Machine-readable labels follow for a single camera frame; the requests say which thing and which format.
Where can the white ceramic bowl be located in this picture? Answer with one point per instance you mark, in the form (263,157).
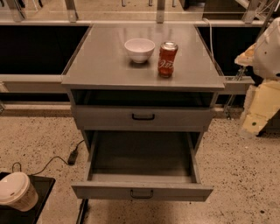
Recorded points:
(139,50)

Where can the grey open lower drawer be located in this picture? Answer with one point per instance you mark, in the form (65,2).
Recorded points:
(138,165)

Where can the red soda can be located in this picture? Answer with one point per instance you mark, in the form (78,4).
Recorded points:
(167,54)

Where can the paper coffee cup with lid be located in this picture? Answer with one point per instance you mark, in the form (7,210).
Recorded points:
(17,191)

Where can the grey horizontal rail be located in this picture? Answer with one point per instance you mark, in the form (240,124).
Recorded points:
(51,84)

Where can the metal diagonal rod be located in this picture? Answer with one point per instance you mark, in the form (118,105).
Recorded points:
(264,54)

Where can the black side table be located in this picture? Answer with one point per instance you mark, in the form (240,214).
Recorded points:
(43,186)

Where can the grey top drawer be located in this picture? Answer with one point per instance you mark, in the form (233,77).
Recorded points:
(142,118)

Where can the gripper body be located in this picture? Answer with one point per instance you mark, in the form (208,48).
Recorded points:
(269,55)

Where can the black power adapter with cable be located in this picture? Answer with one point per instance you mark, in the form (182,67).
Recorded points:
(71,159)

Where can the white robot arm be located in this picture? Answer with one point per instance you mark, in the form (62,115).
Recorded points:
(262,102)

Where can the grey drawer cabinet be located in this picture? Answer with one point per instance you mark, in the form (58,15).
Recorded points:
(102,73)

